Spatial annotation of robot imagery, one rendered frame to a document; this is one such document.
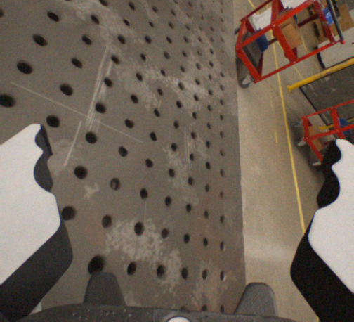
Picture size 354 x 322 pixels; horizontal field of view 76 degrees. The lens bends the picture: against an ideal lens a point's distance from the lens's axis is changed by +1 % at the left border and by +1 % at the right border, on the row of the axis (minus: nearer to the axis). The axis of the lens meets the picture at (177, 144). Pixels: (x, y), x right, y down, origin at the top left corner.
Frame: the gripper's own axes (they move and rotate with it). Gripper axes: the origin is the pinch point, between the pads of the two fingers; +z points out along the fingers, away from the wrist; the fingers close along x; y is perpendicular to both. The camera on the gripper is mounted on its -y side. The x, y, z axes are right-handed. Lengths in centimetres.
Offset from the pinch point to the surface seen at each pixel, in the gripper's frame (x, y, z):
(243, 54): 54, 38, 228
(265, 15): 120, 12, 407
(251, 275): 55, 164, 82
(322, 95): 250, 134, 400
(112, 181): -9.7, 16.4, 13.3
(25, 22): -20.6, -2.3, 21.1
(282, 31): 83, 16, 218
